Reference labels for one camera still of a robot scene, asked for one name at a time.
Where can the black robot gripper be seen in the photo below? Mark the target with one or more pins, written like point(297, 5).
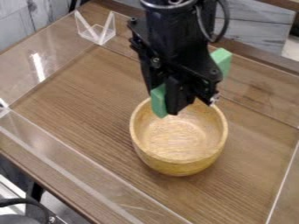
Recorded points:
point(170, 39)

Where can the green rectangular block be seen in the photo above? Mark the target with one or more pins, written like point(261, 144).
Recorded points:
point(222, 57)

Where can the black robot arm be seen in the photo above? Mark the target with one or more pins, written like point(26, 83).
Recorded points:
point(175, 3)

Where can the brown wooden bowl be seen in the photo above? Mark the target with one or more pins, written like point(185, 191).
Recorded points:
point(181, 144)

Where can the clear acrylic corner bracket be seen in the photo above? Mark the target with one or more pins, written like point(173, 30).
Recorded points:
point(99, 34)

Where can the black table leg frame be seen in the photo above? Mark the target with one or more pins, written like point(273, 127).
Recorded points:
point(37, 210)

